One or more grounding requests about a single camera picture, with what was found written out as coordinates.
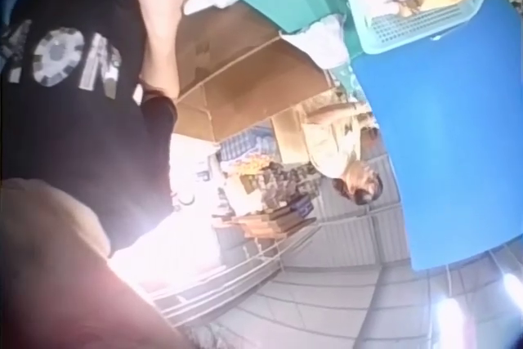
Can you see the shelf of goods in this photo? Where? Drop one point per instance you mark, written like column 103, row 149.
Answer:
column 261, row 185

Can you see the large brown cardboard box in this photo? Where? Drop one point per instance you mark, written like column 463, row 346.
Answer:
column 241, row 79

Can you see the white plastic bag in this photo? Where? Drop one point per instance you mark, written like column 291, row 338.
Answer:
column 323, row 44

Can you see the blue board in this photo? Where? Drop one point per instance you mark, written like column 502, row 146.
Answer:
column 445, row 140

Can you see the light teal plastic basket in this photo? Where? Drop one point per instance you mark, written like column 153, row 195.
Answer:
column 412, row 30

